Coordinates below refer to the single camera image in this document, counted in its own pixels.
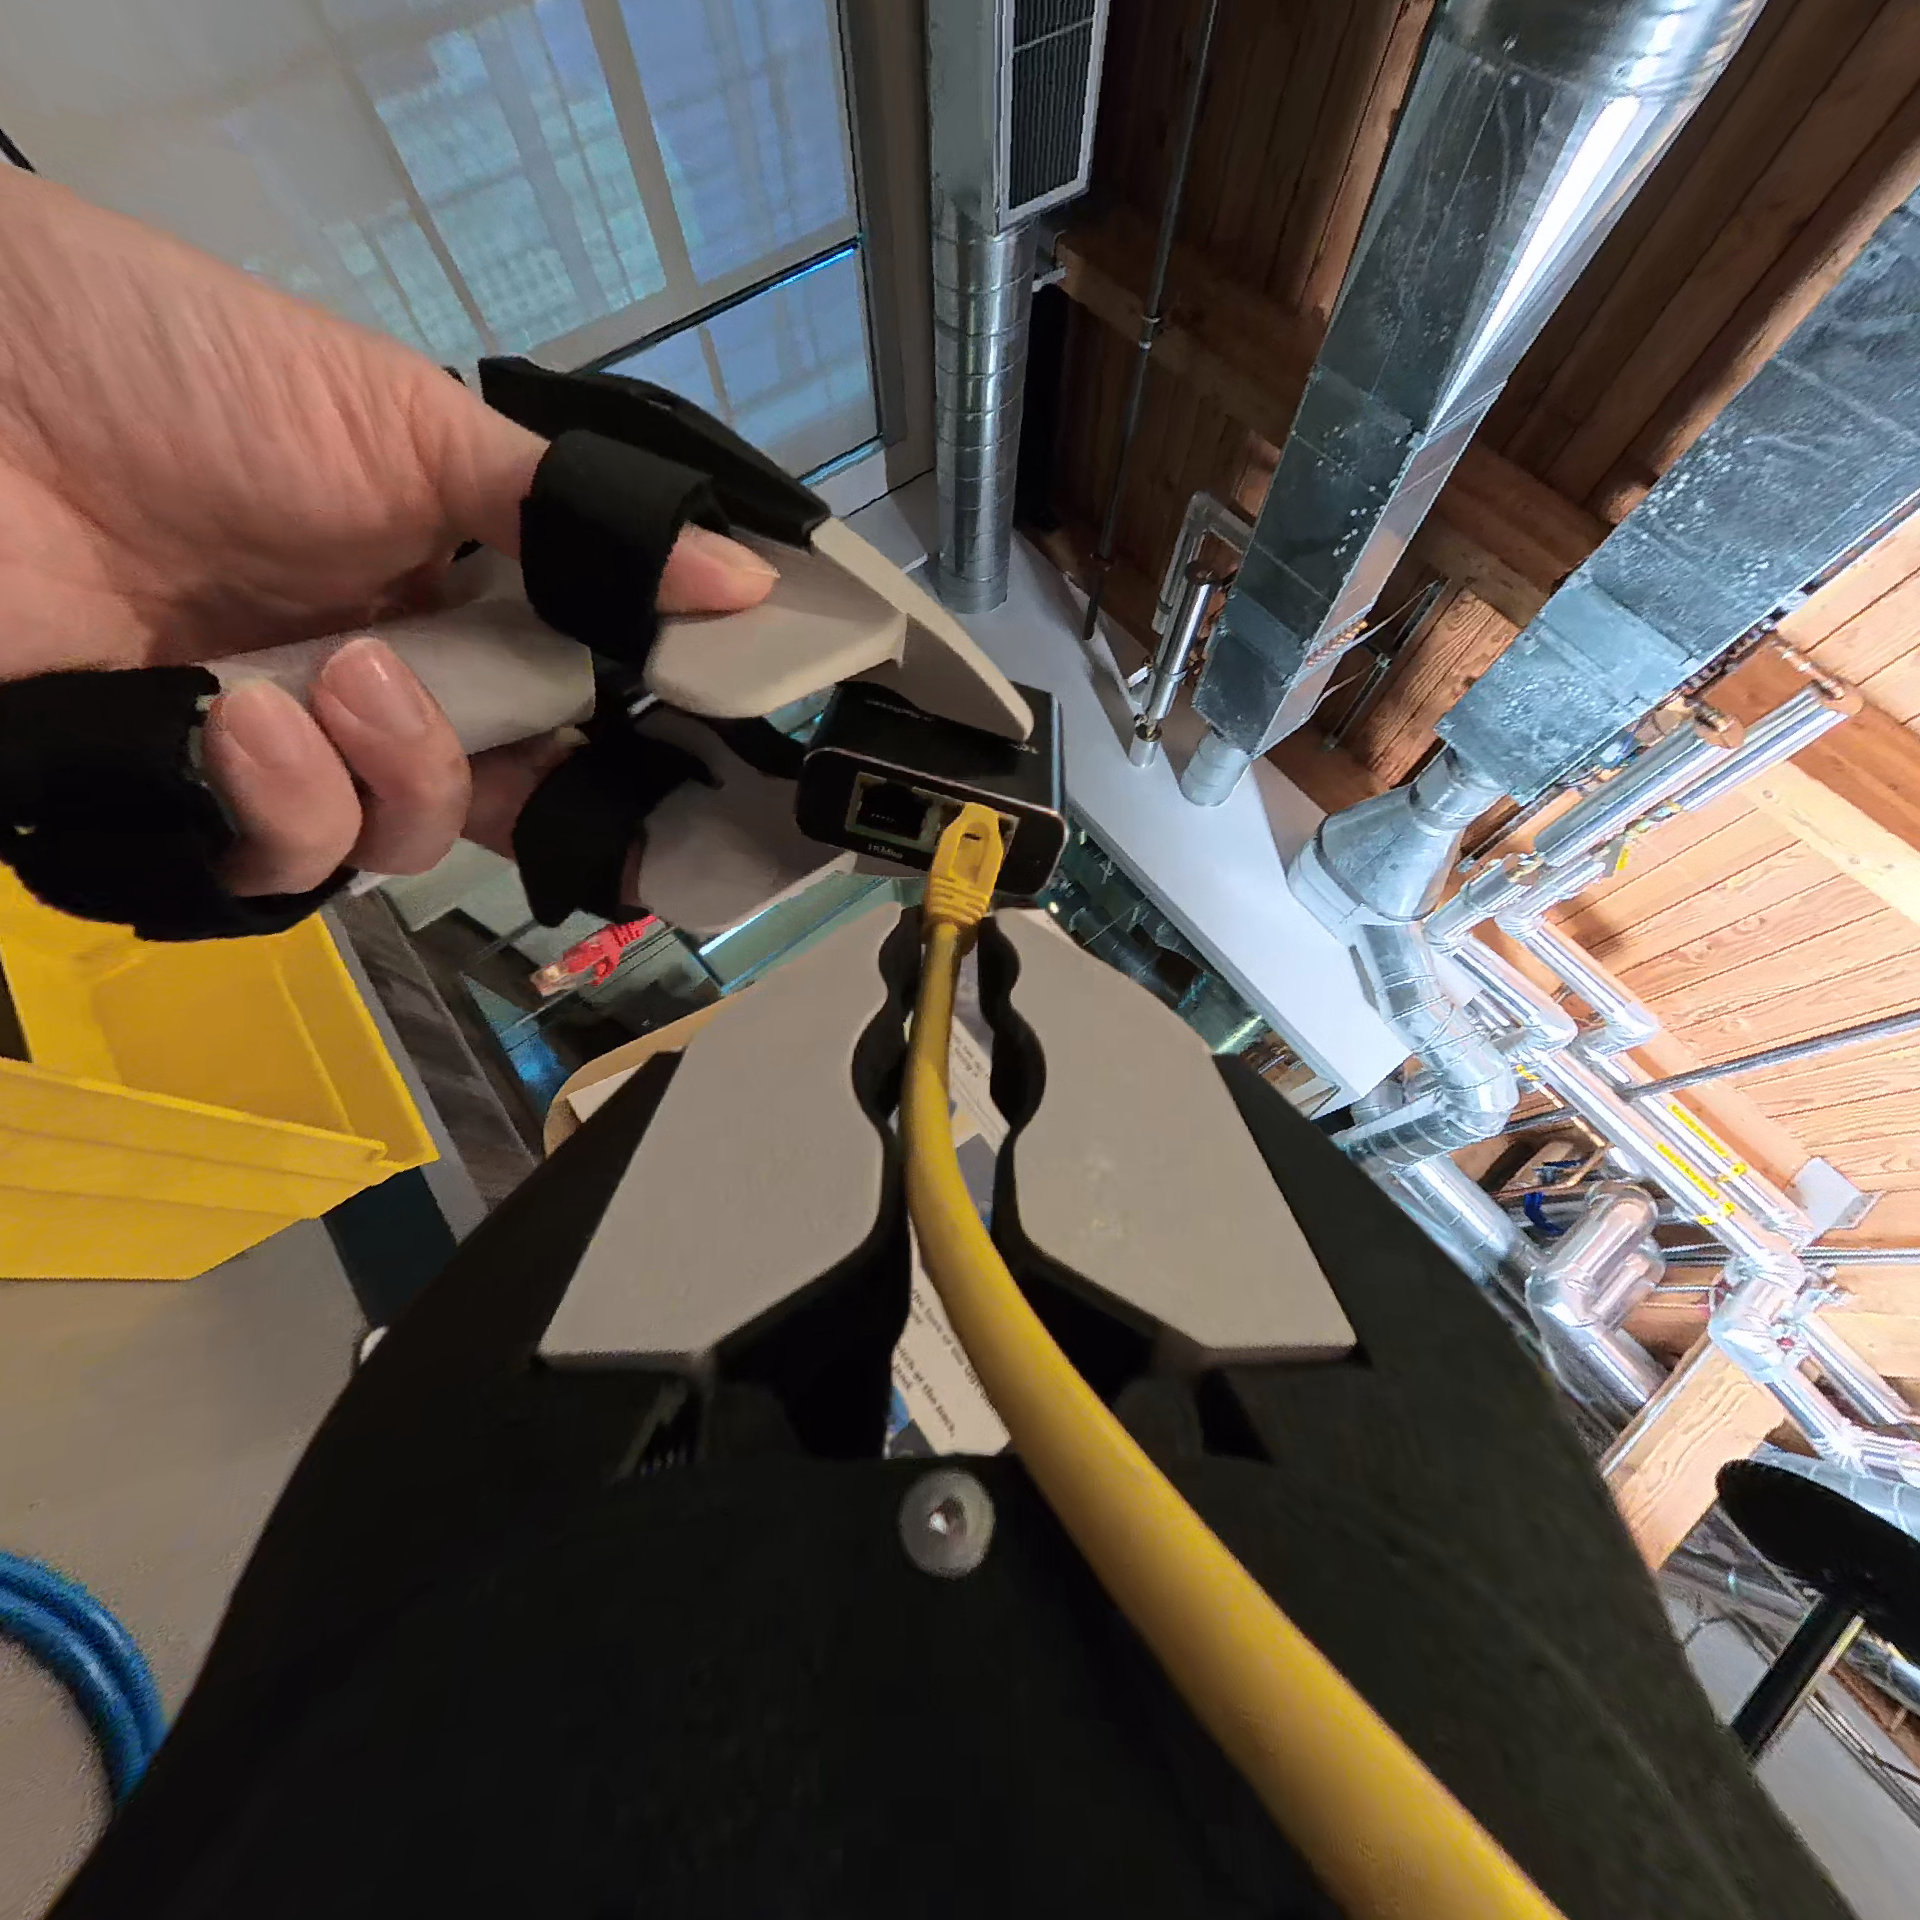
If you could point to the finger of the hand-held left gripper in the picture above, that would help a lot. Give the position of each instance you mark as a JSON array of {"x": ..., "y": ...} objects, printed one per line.
[
  {"x": 721, "y": 855},
  {"x": 811, "y": 630}
]

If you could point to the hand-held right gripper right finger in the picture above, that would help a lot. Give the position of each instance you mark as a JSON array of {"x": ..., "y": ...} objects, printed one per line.
[{"x": 1184, "y": 1201}]

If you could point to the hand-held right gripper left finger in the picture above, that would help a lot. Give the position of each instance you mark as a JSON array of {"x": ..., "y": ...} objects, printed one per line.
[{"x": 721, "y": 1201}]

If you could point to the black network switch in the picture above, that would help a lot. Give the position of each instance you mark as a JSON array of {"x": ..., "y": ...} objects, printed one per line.
[{"x": 886, "y": 811}]

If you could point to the person's left hand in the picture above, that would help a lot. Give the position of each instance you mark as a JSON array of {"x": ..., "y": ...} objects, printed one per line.
[{"x": 224, "y": 480}]

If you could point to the silver insulated pipes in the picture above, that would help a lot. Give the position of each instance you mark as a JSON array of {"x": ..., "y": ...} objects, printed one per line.
[{"x": 1575, "y": 1051}]

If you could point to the black ceiling pipe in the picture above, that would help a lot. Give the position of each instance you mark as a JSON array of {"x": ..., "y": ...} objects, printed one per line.
[{"x": 1148, "y": 331}]

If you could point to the yellow plastic bin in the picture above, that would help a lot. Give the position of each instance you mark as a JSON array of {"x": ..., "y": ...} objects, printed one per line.
[{"x": 180, "y": 1094}]

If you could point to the large grid window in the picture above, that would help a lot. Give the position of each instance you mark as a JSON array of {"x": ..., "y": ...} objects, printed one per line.
[{"x": 496, "y": 151}]

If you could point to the white air vent box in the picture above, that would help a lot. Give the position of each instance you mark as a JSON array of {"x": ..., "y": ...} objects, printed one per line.
[{"x": 1050, "y": 106}]

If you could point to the black round stool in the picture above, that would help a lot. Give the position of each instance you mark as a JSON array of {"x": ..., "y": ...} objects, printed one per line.
[{"x": 1830, "y": 1529}]

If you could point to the spiral metal air duct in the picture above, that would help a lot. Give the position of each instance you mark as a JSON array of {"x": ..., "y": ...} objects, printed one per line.
[{"x": 977, "y": 375}]

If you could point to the rectangular metal duct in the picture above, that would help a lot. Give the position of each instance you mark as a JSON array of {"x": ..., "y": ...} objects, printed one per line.
[
  {"x": 1426, "y": 375},
  {"x": 1726, "y": 600}
]

